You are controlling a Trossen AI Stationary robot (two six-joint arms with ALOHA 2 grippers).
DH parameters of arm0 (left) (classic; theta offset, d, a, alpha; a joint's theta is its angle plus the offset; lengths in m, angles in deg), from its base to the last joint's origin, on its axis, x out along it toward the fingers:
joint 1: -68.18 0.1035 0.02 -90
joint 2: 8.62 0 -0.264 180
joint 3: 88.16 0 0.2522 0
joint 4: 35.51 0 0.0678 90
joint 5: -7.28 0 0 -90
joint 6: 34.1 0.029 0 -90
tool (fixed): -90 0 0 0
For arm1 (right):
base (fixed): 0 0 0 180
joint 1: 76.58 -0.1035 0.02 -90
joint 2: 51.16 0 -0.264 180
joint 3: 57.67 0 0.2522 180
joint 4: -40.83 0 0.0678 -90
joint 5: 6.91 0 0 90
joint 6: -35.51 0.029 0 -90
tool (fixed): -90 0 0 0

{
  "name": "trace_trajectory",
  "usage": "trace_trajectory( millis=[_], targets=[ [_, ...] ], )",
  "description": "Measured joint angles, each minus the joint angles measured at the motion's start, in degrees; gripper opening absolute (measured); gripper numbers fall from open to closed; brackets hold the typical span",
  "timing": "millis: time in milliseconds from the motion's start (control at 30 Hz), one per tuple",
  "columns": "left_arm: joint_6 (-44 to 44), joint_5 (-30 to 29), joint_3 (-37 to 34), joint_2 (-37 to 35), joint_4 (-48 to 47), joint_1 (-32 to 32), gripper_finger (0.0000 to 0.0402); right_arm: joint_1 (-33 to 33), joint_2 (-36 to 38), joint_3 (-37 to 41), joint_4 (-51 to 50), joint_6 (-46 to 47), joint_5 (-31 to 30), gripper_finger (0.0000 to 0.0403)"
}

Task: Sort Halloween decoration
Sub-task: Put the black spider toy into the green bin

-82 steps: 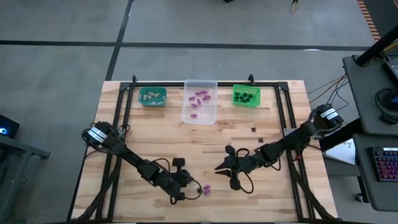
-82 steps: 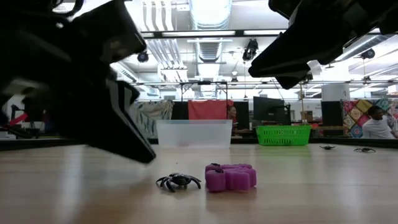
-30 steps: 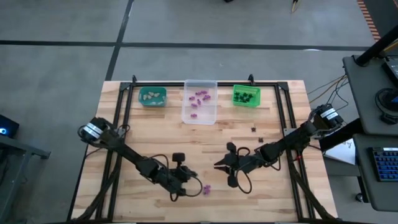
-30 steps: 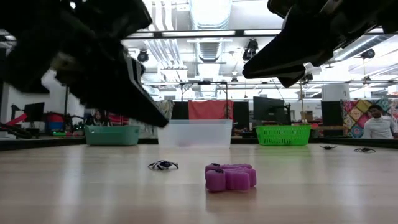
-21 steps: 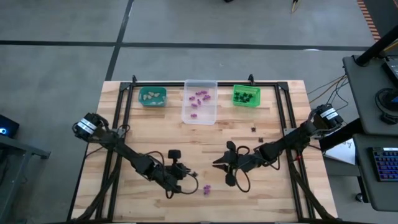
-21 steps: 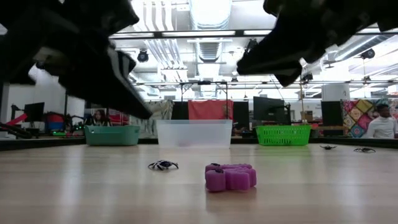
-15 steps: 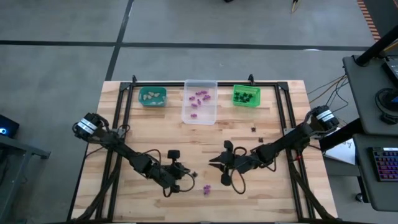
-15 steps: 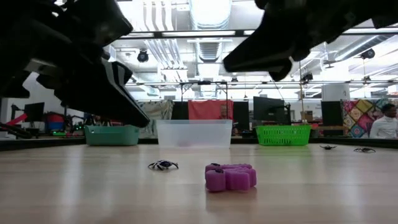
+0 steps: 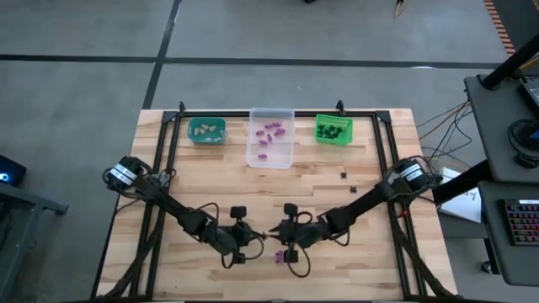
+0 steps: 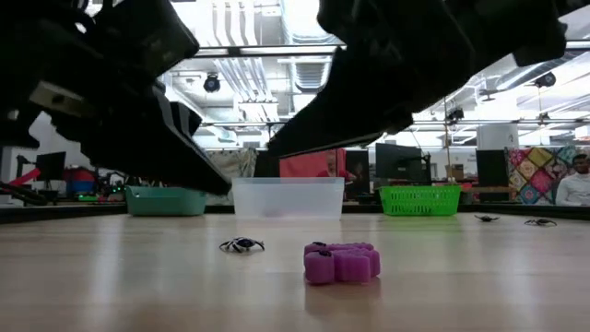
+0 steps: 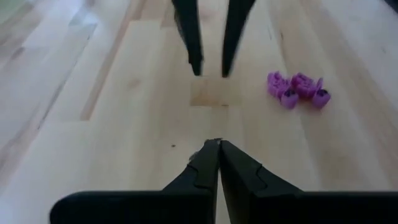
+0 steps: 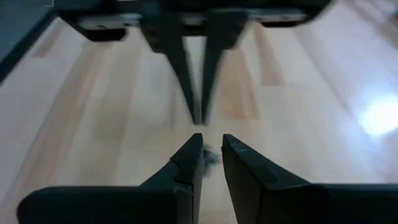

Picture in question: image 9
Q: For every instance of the black backlit keyboard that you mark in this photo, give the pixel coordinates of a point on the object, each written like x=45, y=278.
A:
x=522, y=223

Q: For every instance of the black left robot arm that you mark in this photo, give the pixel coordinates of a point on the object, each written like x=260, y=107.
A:
x=168, y=202

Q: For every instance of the teal plastic bin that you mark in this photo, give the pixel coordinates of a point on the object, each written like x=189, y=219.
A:
x=191, y=136

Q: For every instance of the black caster wheel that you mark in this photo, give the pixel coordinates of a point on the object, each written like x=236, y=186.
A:
x=487, y=267

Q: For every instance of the green plastic basket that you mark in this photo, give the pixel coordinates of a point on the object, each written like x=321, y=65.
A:
x=347, y=124

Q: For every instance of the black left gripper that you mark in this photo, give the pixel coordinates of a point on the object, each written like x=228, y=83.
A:
x=238, y=240

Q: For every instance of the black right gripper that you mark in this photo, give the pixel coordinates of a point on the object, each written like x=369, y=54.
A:
x=305, y=233

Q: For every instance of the black box with blue light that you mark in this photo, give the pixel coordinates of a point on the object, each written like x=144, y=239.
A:
x=10, y=170

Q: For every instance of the black round device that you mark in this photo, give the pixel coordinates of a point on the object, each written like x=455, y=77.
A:
x=522, y=143

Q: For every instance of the black diagonal pole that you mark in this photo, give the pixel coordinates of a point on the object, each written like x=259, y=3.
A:
x=509, y=63

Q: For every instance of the wooden stick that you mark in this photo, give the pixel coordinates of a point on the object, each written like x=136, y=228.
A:
x=399, y=7

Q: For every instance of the black flat device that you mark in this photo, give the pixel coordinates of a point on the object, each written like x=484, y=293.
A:
x=531, y=94

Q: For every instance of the grey desk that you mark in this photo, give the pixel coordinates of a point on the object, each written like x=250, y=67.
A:
x=497, y=252
x=488, y=126

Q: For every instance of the clear plastic bin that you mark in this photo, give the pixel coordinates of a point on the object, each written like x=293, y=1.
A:
x=278, y=161

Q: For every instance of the white paper sheet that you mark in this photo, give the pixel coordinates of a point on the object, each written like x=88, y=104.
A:
x=463, y=208

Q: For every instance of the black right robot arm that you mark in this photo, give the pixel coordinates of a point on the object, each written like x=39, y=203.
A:
x=362, y=202

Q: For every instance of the grey metal stand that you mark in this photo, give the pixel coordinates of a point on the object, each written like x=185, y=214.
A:
x=33, y=201

